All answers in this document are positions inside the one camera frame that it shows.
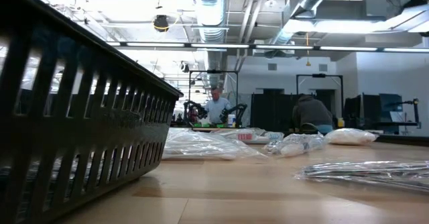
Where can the background monitor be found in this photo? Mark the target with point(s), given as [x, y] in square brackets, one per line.
[390, 103]

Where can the long ceiling light strip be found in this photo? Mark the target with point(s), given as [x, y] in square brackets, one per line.
[285, 47]

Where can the silver nail clipper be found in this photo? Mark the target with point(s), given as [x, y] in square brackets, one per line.
[368, 175]
[273, 147]

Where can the background white canister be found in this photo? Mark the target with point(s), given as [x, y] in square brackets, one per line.
[231, 120]

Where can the black partition panel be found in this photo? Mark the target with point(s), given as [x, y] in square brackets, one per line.
[275, 111]

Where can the black overhead camera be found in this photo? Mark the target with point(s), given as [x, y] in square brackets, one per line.
[161, 23]

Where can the blue toothbrush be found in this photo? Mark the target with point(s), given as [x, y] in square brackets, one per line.
[292, 149]

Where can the background black robot arm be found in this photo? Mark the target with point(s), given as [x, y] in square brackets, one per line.
[197, 108]
[239, 111]

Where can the person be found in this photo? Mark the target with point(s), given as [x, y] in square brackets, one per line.
[217, 108]
[311, 113]

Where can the clear bag of white cotton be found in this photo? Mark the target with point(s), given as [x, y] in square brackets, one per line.
[201, 147]
[350, 137]

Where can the black background station frame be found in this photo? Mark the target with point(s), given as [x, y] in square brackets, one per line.
[319, 75]
[213, 71]

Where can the red toothbrush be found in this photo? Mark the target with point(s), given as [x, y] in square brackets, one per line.
[245, 137]

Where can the black slotted plastic basket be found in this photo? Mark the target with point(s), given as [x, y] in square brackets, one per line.
[83, 133]

